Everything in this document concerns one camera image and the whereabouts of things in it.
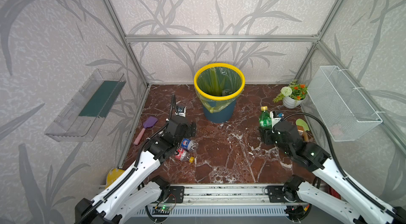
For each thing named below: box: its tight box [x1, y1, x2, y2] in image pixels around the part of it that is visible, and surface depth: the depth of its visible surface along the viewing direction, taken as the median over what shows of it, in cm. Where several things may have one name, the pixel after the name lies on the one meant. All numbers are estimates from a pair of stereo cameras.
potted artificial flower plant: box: [272, 79, 309, 109], surface depth 99 cm
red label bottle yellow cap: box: [174, 147, 196, 164], surface depth 83 cm
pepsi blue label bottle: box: [180, 137, 199, 152], surface depth 86 cm
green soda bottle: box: [258, 105, 272, 130], surface depth 72 cm
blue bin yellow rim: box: [193, 62, 246, 124], surface depth 82 cm
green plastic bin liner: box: [195, 66, 245, 114], surface depth 93 cm
